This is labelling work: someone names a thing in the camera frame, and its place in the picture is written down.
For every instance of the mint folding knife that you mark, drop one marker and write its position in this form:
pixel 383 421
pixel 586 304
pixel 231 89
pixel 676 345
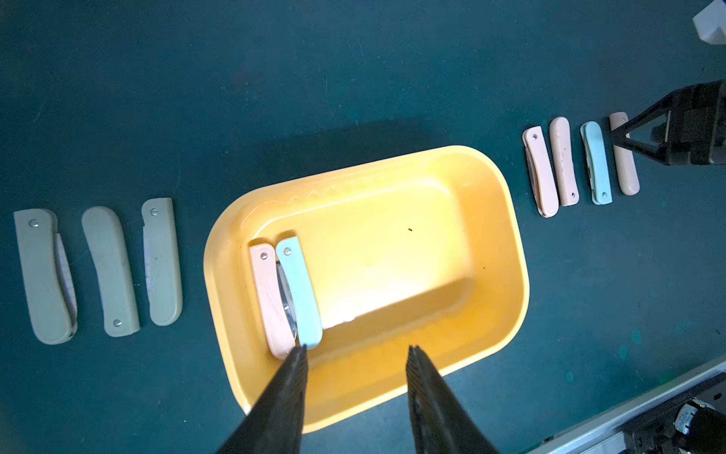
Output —
pixel 596 159
pixel 308 317

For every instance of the pink folding knife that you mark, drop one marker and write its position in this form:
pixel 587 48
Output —
pixel 560 140
pixel 275 301
pixel 540 172

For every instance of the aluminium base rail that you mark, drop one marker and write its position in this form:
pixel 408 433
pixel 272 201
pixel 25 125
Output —
pixel 685 415

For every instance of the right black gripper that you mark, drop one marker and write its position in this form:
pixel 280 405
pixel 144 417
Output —
pixel 686 127

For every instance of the olive folding knife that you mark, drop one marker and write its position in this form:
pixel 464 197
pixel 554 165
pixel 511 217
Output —
pixel 48 283
pixel 107 245
pixel 162 262

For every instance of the yellow plastic storage box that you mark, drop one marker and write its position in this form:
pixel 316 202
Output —
pixel 421 249

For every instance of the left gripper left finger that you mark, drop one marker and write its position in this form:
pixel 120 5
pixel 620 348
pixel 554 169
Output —
pixel 275 423

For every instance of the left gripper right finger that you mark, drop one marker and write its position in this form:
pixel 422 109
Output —
pixel 438 421

